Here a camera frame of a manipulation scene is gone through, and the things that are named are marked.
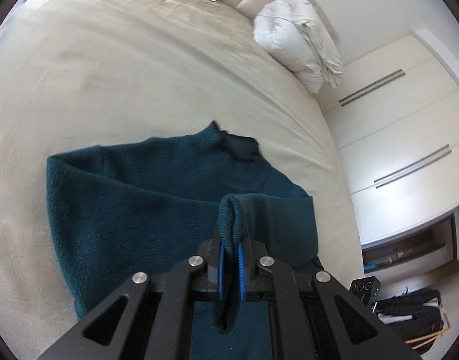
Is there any teal knit sweater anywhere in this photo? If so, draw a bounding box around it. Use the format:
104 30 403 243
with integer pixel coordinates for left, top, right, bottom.
44 124 321 359

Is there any beige bed sheet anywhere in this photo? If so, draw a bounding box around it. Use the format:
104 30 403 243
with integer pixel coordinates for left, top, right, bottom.
0 0 365 331

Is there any rolled white duvet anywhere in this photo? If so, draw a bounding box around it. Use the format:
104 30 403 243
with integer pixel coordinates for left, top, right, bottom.
253 0 344 94

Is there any white wardrobe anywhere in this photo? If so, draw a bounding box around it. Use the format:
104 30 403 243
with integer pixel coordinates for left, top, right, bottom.
317 29 459 245

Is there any black clothes pile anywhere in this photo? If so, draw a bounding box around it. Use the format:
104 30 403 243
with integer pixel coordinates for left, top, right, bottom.
375 288 443 355

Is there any wooden floor rack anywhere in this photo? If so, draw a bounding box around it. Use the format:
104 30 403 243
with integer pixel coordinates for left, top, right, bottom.
404 308 452 350

